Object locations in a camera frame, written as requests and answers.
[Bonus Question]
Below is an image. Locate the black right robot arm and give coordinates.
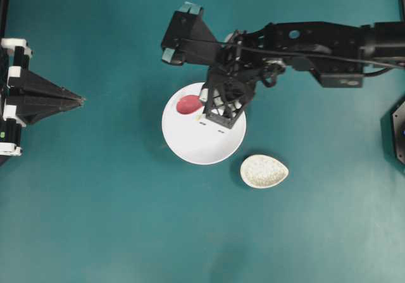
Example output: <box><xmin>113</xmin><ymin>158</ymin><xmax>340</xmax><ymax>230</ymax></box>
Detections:
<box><xmin>200</xmin><ymin>22</ymin><xmax>404</xmax><ymax>129</ymax></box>

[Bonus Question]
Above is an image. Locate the pink ceramic spoon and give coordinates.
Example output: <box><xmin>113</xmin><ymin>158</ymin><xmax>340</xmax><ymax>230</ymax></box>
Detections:
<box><xmin>176</xmin><ymin>94</ymin><xmax>203</xmax><ymax>115</ymax></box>

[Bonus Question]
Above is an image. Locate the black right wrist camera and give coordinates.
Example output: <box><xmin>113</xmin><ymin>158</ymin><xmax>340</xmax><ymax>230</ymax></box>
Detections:
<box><xmin>161</xmin><ymin>2</ymin><xmax>221</xmax><ymax>66</ymax></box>

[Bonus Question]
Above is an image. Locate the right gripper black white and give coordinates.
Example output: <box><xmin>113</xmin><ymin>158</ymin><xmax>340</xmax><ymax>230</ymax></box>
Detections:
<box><xmin>199</xmin><ymin>70</ymin><xmax>255</xmax><ymax>129</ymax></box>

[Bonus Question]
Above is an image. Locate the white round bowl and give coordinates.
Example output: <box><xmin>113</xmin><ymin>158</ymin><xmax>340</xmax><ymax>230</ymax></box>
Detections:
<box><xmin>161</xmin><ymin>82</ymin><xmax>247</xmax><ymax>165</ymax></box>

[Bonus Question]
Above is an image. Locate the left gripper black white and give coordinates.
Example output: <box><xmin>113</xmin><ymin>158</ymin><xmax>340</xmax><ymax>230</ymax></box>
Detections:
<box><xmin>1</xmin><ymin>39</ymin><xmax>85</xmax><ymax>165</ymax></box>

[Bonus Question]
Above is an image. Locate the black left frame rail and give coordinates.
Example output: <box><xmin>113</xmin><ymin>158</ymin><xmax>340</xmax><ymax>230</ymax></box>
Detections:
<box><xmin>0</xmin><ymin>0</ymin><xmax>9</xmax><ymax>38</ymax></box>

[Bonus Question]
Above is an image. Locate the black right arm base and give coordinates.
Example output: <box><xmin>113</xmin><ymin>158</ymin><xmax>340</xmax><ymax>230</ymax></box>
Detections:
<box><xmin>380</xmin><ymin>96</ymin><xmax>404</xmax><ymax>172</ymax></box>

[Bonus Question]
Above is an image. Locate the speckled cream spoon rest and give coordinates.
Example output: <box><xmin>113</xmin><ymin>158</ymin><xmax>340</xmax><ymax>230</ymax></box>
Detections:
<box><xmin>240</xmin><ymin>154</ymin><xmax>289</xmax><ymax>189</ymax></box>

